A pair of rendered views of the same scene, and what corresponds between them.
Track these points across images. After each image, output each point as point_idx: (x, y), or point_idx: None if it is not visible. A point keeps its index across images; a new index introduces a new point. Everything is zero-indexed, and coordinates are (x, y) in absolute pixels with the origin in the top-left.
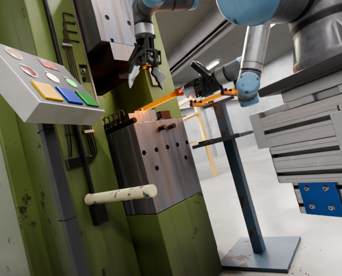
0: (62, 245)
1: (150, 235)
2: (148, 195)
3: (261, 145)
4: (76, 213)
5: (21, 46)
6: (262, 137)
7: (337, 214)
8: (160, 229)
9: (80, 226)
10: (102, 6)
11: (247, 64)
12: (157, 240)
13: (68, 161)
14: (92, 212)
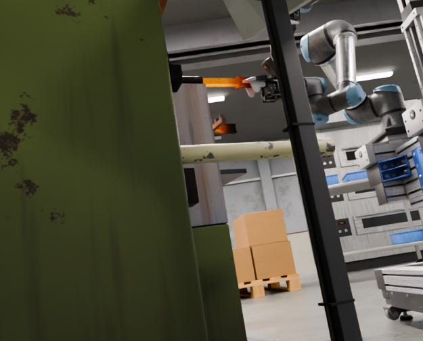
0: (86, 245)
1: (205, 263)
2: (334, 147)
3: None
4: (182, 162)
5: None
6: None
7: None
8: (231, 249)
9: (186, 189)
10: None
11: (352, 79)
12: (222, 268)
13: (181, 68)
14: (188, 176)
